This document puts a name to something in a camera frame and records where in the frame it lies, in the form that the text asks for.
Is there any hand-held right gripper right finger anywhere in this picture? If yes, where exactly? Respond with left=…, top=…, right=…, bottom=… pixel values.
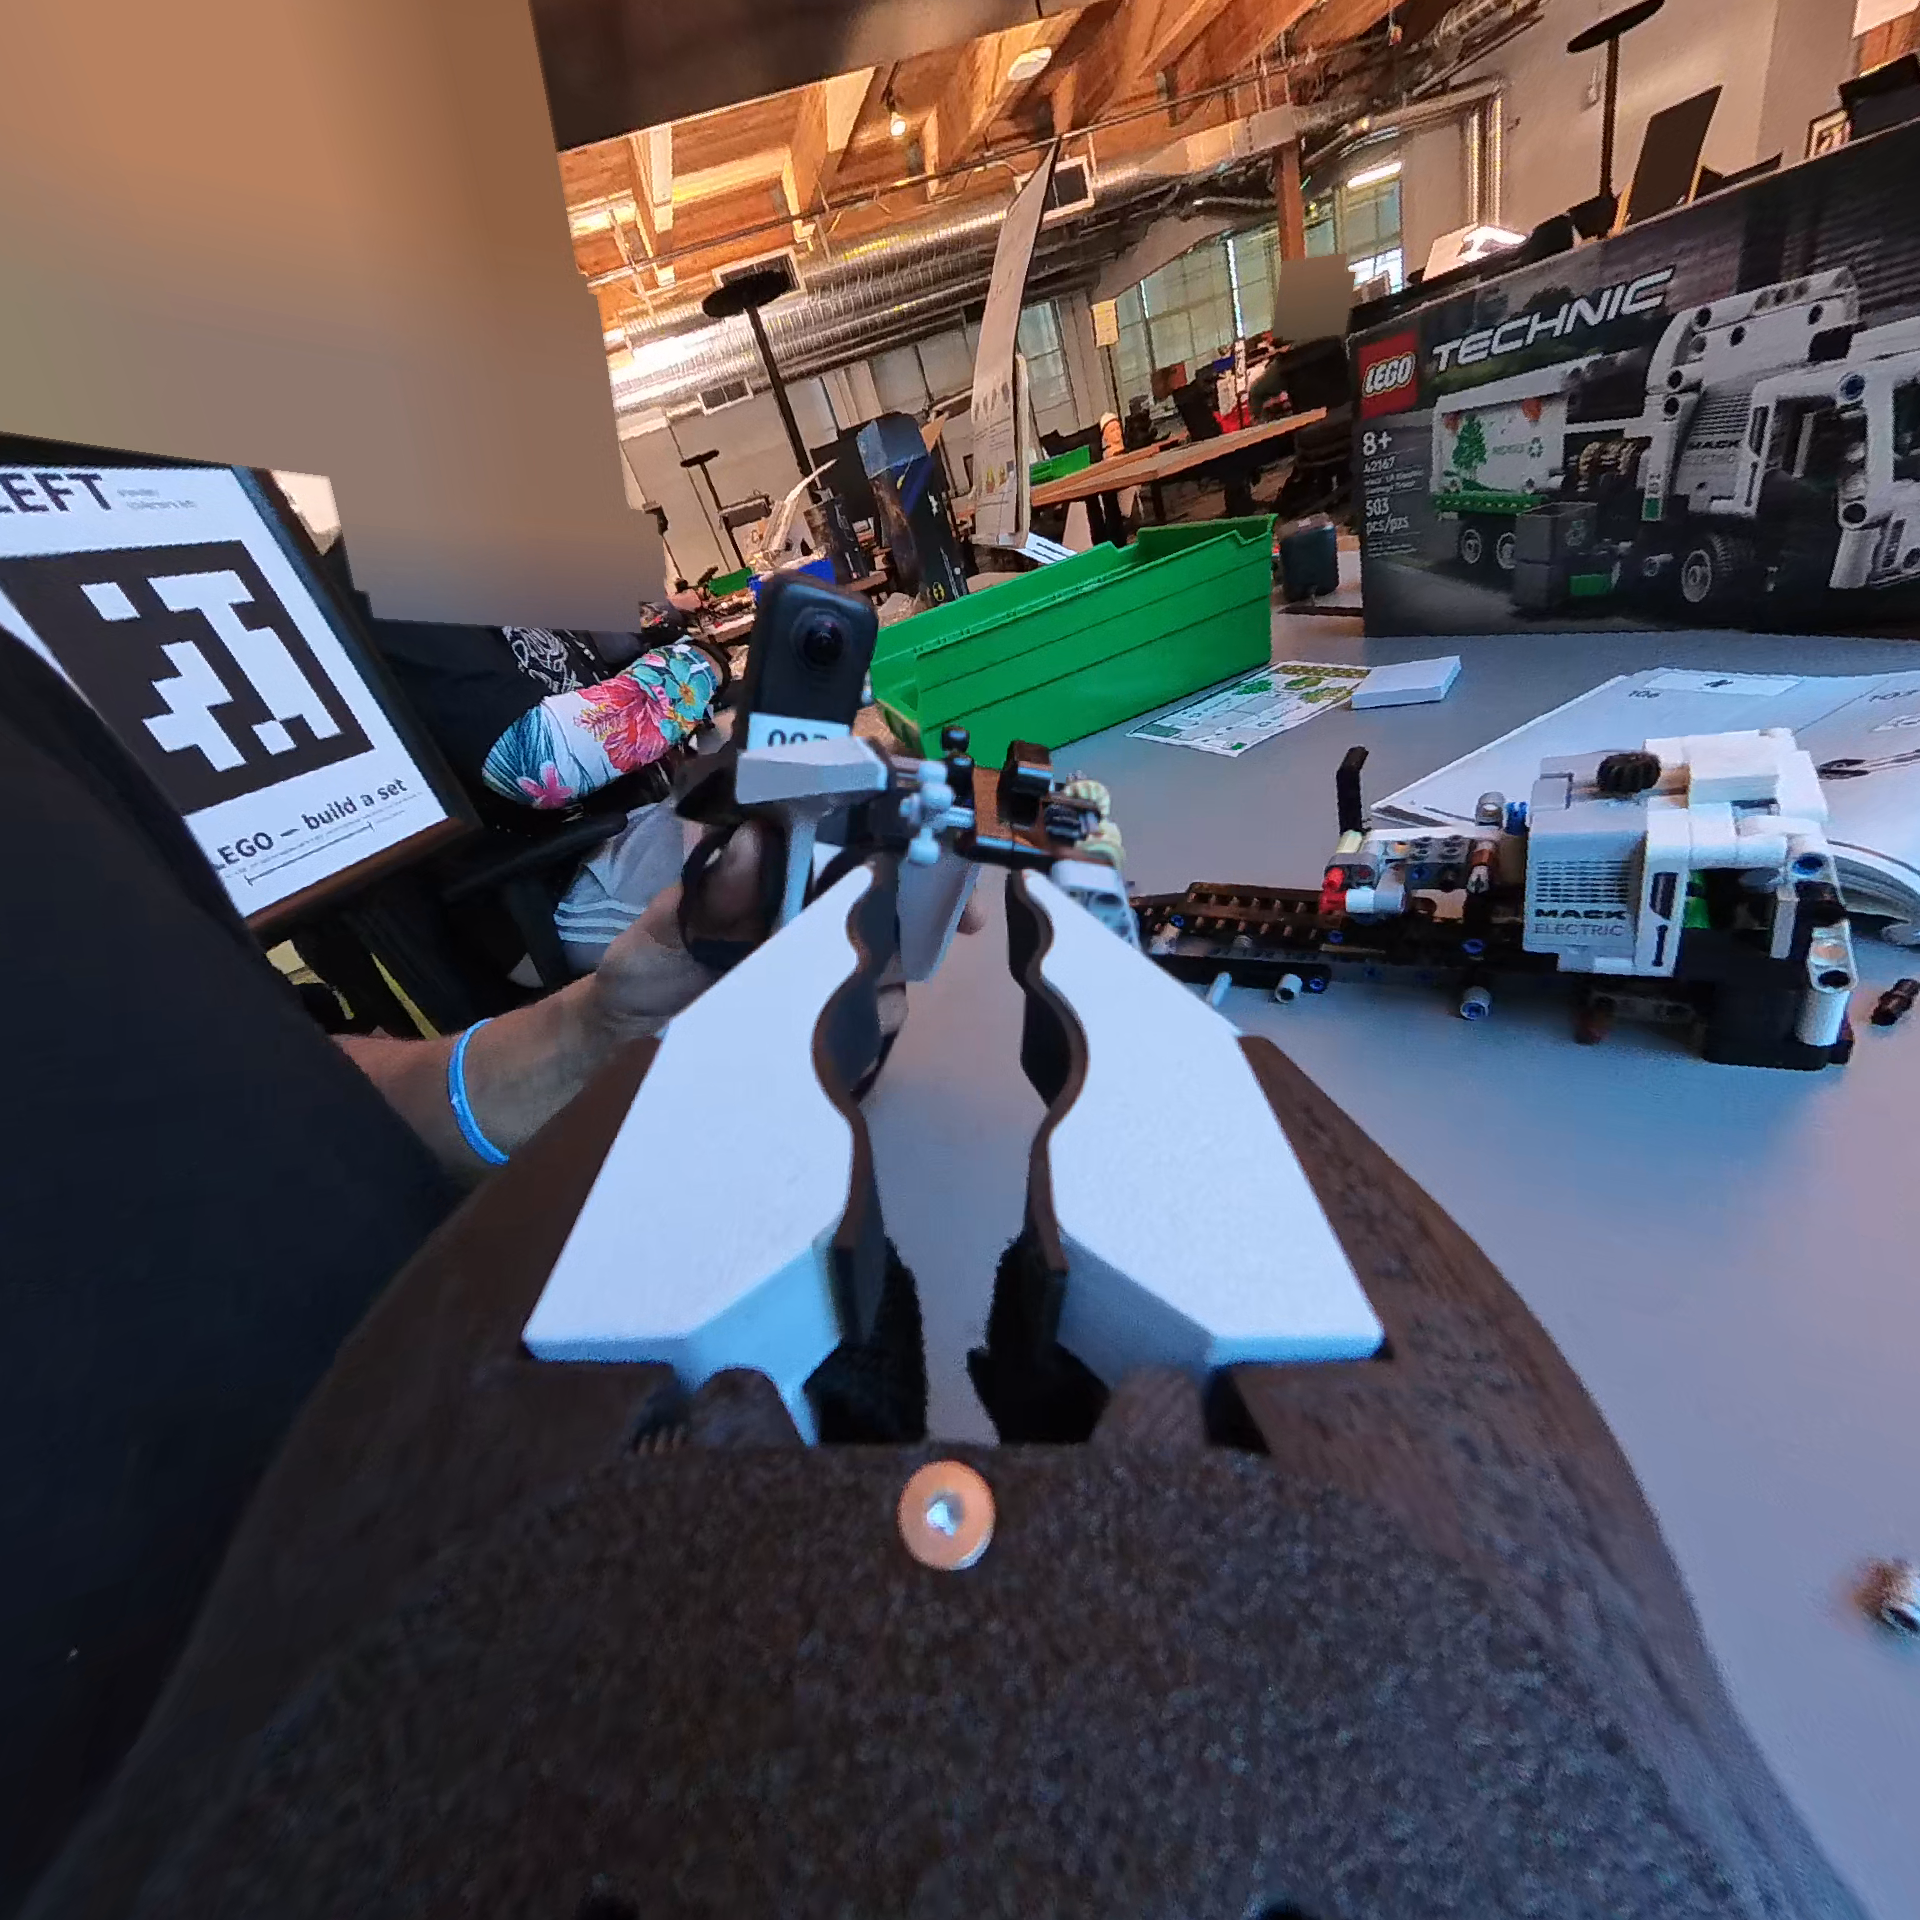
left=1004, top=868, right=1384, bottom=1396

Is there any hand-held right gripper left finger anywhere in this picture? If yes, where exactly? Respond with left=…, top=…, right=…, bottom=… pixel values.
left=522, top=859, right=905, bottom=1445

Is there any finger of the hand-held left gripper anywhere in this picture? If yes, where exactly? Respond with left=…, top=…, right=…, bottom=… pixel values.
left=897, top=853, right=990, bottom=990
left=735, top=740, right=905, bottom=810

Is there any small black lego subassembly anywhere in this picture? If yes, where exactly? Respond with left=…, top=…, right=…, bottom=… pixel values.
left=882, top=727, right=1145, bottom=952

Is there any white lego truck model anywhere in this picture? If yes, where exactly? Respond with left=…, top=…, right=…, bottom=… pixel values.
left=1134, top=734, right=1859, bottom=1075

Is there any black lego set box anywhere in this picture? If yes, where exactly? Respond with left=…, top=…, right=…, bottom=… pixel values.
left=1349, top=122, right=1920, bottom=645

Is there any person's left hand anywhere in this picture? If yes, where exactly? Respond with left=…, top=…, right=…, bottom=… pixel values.
left=579, top=822, right=792, bottom=1051

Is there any black box with yellow logo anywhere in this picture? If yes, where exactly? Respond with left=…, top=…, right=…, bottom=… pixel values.
left=852, top=414, right=977, bottom=605

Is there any floral cloth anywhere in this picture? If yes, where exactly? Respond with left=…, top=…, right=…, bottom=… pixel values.
left=478, top=636, right=733, bottom=814

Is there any blue wristband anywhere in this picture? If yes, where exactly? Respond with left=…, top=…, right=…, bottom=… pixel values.
left=442, top=1021, right=519, bottom=1168

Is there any green plastic bin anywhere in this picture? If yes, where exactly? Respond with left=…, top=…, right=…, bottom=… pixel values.
left=864, top=515, right=1279, bottom=750

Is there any black floor lamp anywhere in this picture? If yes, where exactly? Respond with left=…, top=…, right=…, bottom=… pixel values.
left=701, top=274, right=822, bottom=491
left=1570, top=0, right=1668, bottom=241

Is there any green printed sticker sheet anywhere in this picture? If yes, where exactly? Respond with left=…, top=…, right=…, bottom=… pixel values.
left=1124, top=661, right=1377, bottom=761

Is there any white banner stand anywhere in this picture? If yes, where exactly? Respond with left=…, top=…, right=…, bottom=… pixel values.
left=970, top=141, right=1057, bottom=553

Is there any long wooden table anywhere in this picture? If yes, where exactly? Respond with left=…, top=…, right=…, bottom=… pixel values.
left=1023, top=412, right=1329, bottom=553

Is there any framed marker sign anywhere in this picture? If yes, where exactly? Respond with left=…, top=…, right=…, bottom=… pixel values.
left=0, top=427, right=484, bottom=943

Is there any open instruction booklet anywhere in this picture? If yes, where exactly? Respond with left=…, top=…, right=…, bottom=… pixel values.
left=1377, top=664, right=1920, bottom=952

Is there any person's dark clothing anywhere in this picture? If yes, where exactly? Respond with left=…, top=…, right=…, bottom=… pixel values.
left=0, top=623, right=462, bottom=1847

